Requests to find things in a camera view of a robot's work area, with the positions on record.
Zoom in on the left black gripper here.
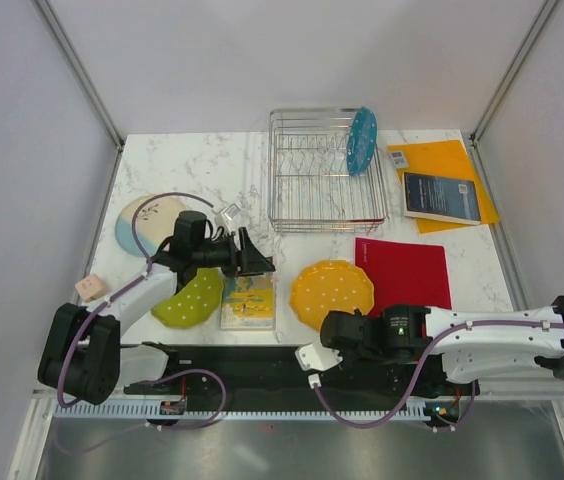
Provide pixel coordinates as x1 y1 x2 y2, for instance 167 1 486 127
193 228 275 278

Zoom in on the paperback book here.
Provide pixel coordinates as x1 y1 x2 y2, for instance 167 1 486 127
220 273 276 331

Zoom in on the yellow polka dot plate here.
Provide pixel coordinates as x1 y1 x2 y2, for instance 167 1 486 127
289 260 374 331

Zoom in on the green polka dot plate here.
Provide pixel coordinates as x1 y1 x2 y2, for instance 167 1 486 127
151 268 223 329

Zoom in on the wire dish rack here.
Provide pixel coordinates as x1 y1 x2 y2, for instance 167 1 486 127
267 107 388 233

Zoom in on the blue polka dot plate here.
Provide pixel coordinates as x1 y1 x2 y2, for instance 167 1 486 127
346 107 378 177

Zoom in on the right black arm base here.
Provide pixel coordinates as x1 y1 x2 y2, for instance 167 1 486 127
384 357 478 399

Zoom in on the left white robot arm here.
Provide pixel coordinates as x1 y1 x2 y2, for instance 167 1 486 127
38 211 275 408

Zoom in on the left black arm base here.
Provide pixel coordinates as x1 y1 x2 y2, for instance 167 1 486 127
117 343 226 400

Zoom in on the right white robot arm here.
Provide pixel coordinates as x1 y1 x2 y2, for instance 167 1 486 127
320 296 564 394

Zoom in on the red folder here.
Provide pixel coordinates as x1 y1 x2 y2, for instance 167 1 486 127
354 237 452 316

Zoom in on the cream and blue plate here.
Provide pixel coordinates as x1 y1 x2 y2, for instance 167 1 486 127
114 195 187 257

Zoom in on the dark blue book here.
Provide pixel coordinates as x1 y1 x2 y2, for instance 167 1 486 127
402 172 482 226

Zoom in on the pink cube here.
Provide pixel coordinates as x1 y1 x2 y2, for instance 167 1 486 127
75 274 108 303

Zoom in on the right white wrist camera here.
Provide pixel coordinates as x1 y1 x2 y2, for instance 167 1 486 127
295 343 343 372

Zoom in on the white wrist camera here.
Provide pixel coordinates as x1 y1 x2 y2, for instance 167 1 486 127
295 343 343 372
215 203 241 231

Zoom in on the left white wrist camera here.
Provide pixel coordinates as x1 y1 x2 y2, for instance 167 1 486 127
215 203 241 231

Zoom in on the white cable duct right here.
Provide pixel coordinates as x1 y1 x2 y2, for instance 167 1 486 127
406 397 461 423

